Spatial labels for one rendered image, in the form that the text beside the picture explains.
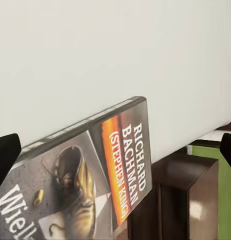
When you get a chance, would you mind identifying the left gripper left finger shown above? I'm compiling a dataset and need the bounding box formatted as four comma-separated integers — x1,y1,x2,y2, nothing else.
0,133,22,186

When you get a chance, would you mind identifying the hardback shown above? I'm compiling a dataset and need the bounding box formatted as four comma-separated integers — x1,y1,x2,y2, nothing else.
0,96,153,240

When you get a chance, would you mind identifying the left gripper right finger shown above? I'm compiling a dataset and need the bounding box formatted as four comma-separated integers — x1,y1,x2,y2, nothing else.
219,133,231,167

